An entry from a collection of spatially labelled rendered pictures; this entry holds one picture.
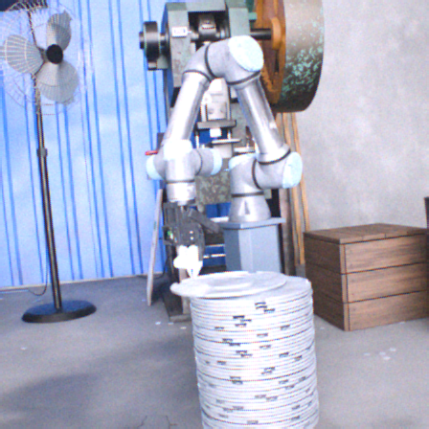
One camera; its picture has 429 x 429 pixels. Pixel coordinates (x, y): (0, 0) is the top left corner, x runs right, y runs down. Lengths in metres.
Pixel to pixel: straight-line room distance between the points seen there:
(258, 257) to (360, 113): 2.53
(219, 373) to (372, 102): 3.31
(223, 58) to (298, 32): 0.86
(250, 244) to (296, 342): 0.69
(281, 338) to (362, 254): 0.90
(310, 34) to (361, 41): 1.86
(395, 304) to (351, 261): 0.26
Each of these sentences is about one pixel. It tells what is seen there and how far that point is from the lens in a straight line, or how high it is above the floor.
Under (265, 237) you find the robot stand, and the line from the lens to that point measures 1.90.
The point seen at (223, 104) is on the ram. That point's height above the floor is 0.96.
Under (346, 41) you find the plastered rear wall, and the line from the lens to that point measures 4.32.
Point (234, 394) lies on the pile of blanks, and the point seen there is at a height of 0.13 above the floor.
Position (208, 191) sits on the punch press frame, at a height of 0.56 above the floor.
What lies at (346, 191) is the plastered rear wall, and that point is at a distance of 4.16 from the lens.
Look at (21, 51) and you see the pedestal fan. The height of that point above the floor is 1.31.
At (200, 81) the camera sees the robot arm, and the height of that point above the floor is 0.91.
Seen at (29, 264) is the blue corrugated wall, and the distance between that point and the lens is 3.91.
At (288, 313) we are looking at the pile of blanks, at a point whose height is 0.29.
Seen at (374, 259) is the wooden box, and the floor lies 0.26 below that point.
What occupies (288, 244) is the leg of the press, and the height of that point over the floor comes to 0.29.
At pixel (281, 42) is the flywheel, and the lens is 2.83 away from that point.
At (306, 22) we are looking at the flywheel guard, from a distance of 2.53.
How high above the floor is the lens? 0.59
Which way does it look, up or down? 3 degrees down
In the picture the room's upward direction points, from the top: 5 degrees counter-clockwise
